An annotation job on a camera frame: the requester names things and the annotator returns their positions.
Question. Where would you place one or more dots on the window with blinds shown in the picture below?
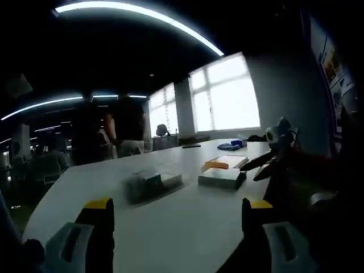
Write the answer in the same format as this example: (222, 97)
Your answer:
(163, 111)

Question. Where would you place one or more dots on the dark grey medicine box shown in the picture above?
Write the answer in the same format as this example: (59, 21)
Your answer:
(142, 187)

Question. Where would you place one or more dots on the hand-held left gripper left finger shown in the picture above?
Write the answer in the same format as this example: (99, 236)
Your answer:
(96, 241)

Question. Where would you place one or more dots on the white blue medicine box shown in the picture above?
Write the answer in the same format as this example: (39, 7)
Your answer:
(172, 182)

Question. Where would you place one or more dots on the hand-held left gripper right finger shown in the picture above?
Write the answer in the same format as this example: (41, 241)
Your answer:
(253, 244)

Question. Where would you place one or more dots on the ceiling light strip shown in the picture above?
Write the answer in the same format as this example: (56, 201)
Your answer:
(199, 37)
(136, 96)
(42, 104)

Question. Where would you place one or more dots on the large bright window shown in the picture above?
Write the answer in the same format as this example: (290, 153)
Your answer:
(227, 99)

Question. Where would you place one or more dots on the small blue box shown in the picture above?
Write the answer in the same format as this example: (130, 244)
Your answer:
(241, 142)

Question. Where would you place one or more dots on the ceiling air vent panel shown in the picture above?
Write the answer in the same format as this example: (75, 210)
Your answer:
(18, 85)

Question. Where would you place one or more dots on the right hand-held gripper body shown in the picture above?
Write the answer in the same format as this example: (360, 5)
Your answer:
(273, 133)

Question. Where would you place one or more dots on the black cloth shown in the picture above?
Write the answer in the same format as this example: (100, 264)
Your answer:
(257, 138)

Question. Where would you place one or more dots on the dark laptop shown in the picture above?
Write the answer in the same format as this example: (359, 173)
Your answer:
(192, 145)

